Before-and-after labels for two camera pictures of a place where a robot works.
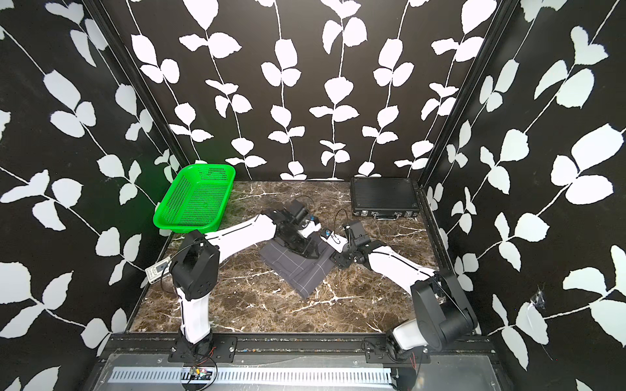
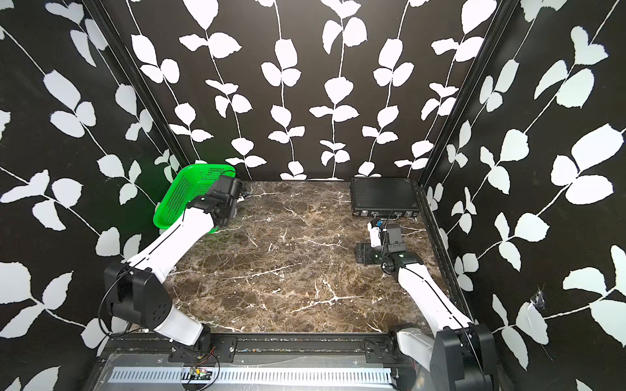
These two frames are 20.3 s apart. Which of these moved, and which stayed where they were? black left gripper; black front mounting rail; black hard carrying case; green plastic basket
Moved: black left gripper
Stayed: green plastic basket; black front mounting rail; black hard carrying case
